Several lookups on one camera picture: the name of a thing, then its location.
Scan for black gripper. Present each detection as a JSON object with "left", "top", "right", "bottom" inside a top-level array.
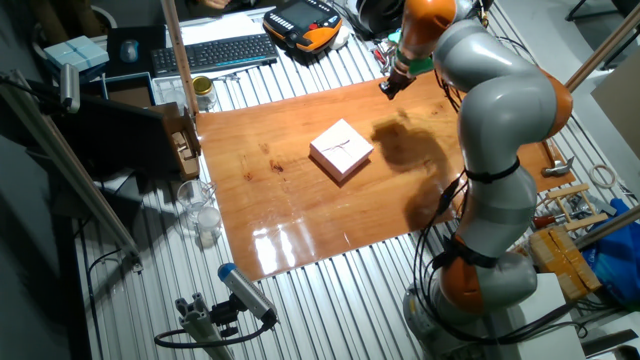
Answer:
[{"left": 378, "top": 67, "right": 416, "bottom": 101}]

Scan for pink ribboned gift box lid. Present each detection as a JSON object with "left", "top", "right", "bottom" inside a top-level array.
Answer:
[{"left": 309, "top": 118, "right": 375, "bottom": 177}]

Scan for cardboard box with blocks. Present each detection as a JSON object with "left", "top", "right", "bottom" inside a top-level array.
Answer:
[{"left": 149, "top": 102, "right": 202, "bottom": 181}]

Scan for yellowish cardboard box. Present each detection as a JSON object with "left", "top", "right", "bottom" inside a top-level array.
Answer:
[{"left": 528, "top": 225, "right": 604, "bottom": 301}]

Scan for blue rimmed open box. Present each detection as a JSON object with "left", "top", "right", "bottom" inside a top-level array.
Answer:
[{"left": 82, "top": 71, "right": 156, "bottom": 109}]

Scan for light blue gift box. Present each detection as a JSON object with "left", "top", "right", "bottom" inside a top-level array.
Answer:
[{"left": 43, "top": 34, "right": 110, "bottom": 72}]

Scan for white rounded object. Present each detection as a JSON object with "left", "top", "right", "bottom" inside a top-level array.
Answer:
[{"left": 329, "top": 25, "right": 351, "bottom": 51}]

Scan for black filament spool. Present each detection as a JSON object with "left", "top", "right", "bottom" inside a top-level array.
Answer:
[{"left": 355, "top": 0, "right": 407, "bottom": 37}]

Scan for orange and black teach pendant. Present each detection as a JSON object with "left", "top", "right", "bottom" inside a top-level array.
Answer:
[{"left": 262, "top": 0, "right": 345, "bottom": 55}]

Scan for glossy wooden board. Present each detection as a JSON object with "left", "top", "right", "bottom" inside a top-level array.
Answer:
[{"left": 194, "top": 72, "right": 576, "bottom": 282}]

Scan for black computer keyboard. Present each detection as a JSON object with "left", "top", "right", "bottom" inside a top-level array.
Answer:
[{"left": 150, "top": 32, "right": 280, "bottom": 78}]

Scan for white paper sheets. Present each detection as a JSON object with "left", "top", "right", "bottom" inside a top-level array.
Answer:
[{"left": 172, "top": 12, "right": 266, "bottom": 49}]

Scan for glass jar yellow lid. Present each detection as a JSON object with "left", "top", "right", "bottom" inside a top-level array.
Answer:
[{"left": 192, "top": 74, "right": 219, "bottom": 112}]

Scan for wooden pole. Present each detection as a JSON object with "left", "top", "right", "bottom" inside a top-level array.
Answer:
[
  {"left": 574, "top": 204, "right": 640, "bottom": 250},
  {"left": 160, "top": 0, "right": 200, "bottom": 117},
  {"left": 564, "top": 4, "right": 640, "bottom": 92}
]

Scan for clear plastic tray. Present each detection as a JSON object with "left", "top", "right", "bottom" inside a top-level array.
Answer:
[{"left": 151, "top": 74, "right": 189, "bottom": 109}]

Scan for white tape roll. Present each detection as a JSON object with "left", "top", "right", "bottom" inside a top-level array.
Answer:
[{"left": 588, "top": 163, "right": 619, "bottom": 190}]

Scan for small clear plastic cup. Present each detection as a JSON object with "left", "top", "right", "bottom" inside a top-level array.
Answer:
[{"left": 196, "top": 206, "right": 224, "bottom": 249}]

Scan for clear glass beaker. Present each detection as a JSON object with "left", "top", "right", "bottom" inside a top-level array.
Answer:
[{"left": 176, "top": 178, "right": 217, "bottom": 226}]

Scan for brown cardboard sheet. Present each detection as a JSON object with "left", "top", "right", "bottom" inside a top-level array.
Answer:
[{"left": 591, "top": 49, "right": 640, "bottom": 161}]

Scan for black mouse pad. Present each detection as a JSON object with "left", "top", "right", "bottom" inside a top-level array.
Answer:
[{"left": 105, "top": 24, "right": 168, "bottom": 79}]

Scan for grey computer mouse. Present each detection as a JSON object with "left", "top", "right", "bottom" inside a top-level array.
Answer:
[{"left": 119, "top": 38, "right": 140, "bottom": 64}]

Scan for blue plastic bag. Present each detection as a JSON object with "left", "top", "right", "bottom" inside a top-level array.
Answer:
[{"left": 582, "top": 197, "right": 640, "bottom": 306}]

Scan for black flat panel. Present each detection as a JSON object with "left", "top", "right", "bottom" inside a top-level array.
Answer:
[{"left": 27, "top": 79, "right": 169, "bottom": 181}]

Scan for white cabinet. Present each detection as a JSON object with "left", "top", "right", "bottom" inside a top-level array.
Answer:
[{"left": 492, "top": 272, "right": 589, "bottom": 360}]

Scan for slanted aluminium bar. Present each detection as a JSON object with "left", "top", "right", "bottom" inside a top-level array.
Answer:
[{"left": 0, "top": 69, "right": 141, "bottom": 274}]

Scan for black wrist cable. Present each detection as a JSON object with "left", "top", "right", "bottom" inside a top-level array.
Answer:
[{"left": 433, "top": 69, "right": 464, "bottom": 114}]

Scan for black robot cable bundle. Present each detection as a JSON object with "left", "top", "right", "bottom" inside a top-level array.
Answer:
[{"left": 410, "top": 167, "right": 591, "bottom": 349}]

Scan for hammer with wooden handle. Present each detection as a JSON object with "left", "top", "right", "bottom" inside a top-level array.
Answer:
[{"left": 538, "top": 137, "right": 576, "bottom": 179}]

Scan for red handled screwdriver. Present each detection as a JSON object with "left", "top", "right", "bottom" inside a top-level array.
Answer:
[{"left": 530, "top": 212, "right": 576, "bottom": 230}]

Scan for small wooden frame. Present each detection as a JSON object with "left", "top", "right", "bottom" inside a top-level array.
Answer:
[{"left": 539, "top": 182, "right": 610, "bottom": 232}]

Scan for silver camera blue end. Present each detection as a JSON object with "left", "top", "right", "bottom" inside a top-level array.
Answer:
[{"left": 217, "top": 262, "right": 279, "bottom": 326}]

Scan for aluminium profile post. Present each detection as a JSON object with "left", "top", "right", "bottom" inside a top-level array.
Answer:
[{"left": 174, "top": 293, "right": 236, "bottom": 360}]

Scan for black camera cable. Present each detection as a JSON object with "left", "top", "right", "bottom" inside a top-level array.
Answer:
[{"left": 153, "top": 319, "right": 276, "bottom": 350}]

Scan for silver camera on bar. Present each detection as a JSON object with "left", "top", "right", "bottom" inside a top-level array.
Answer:
[{"left": 58, "top": 62, "right": 82, "bottom": 115}]

